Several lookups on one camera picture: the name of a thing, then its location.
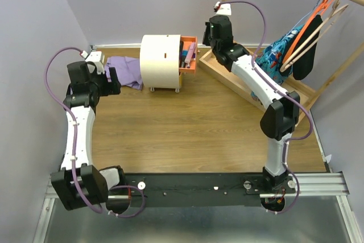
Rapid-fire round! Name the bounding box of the purple capped black highlighter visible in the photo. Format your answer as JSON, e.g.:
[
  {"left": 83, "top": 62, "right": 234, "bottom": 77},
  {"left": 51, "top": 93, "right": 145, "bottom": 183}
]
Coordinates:
[{"left": 179, "top": 53, "right": 186, "bottom": 68}]

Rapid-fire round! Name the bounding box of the blue patterned garment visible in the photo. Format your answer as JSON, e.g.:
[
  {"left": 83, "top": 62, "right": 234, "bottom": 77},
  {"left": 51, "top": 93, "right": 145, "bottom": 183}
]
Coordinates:
[{"left": 255, "top": 25, "right": 303, "bottom": 85}]

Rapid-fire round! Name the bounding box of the black garment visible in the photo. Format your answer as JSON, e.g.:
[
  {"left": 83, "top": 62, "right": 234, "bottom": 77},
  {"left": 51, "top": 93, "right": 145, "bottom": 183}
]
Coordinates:
[{"left": 293, "top": 15, "right": 322, "bottom": 80}]

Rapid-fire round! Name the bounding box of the pink highlighter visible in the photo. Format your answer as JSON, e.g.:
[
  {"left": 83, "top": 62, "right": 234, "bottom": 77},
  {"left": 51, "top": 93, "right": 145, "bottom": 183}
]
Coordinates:
[{"left": 185, "top": 42, "right": 196, "bottom": 66}]

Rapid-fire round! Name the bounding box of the orange plastic hanger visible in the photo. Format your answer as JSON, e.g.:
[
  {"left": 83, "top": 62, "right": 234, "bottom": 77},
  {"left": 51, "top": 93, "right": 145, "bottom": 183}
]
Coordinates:
[{"left": 281, "top": 0, "right": 354, "bottom": 61}]

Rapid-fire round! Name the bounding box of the beige wooden hanger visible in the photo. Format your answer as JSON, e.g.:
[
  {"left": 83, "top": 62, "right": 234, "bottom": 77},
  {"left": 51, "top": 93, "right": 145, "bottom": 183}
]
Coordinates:
[{"left": 280, "top": 0, "right": 355, "bottom": 73}]

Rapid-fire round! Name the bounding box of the aluminium frame rail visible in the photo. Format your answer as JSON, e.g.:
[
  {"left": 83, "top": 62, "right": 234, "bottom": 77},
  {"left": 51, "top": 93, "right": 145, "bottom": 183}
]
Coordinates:
[{"left": 31, "top": 45, "right": 356, "bottom": 243}]

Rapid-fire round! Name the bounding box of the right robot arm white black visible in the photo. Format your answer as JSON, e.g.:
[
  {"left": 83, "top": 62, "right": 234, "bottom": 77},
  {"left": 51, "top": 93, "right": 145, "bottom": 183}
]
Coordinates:
[{"left": 203, "top": 15, "right": 300, "bottom": 193}]

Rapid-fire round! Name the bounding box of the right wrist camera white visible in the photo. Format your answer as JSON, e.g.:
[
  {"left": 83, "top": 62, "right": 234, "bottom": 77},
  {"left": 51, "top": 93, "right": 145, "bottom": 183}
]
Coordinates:
[{"left": 214, "top": 1, "right": 232, "bottom": 16}]

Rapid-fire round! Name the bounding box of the blue capped black highlighter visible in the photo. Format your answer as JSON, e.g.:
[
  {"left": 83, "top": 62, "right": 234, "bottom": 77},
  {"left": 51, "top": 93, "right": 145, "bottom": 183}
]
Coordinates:
[{"left": 181, "top": 41, "right": 191, "bottom": 56}]

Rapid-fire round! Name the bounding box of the wooden clothes rack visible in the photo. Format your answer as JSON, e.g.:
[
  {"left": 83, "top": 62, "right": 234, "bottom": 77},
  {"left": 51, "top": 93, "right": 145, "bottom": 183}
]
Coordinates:
[{"left": 198, "top": 0, "right": 363, "bottom": 110}]

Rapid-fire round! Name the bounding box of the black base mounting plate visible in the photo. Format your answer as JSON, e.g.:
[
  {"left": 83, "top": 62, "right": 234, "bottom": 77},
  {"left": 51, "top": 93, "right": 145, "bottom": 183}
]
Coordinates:
[{"left": 106, "top": 172, "right": 296, "bottom": 214}]

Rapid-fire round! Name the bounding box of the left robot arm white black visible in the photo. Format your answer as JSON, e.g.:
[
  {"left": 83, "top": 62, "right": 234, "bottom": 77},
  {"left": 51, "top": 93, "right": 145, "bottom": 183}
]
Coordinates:
[{"left": 51, "top": 61, "right": 126, "bottom": 211}]

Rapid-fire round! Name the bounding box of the purple cloth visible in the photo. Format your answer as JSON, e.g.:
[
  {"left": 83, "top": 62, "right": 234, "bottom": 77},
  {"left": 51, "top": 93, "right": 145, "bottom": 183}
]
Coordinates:
[{"left": 105, "top": 56, "right": 143, "bottom": 90}]

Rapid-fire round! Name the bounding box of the blue wire hanger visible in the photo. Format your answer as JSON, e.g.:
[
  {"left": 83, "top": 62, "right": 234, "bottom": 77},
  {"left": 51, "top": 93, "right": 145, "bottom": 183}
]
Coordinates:
[{"left": 292, "top": 0, "right": 338, "bottom": 30}]

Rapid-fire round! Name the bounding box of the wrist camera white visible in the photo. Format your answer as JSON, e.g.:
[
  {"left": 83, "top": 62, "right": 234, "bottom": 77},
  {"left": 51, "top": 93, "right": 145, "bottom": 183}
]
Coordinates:
[
  {"left": 214, "top": 1, "right": 232, "bottom": 16},
  {"left": 80, "top": 51, "right": 105, "bottom": 75}
]

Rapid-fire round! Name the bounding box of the round cream drawer organizer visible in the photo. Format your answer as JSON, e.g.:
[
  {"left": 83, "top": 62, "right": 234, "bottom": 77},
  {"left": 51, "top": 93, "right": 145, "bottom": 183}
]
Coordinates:
[{"left": 139, "top": 34, "right": 197, "bottom": 93}]

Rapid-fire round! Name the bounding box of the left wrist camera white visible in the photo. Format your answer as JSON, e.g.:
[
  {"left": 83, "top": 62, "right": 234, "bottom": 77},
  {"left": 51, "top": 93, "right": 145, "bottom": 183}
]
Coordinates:
[{"left": 80, "top": 51, "right": 105, "bottom": 75}]

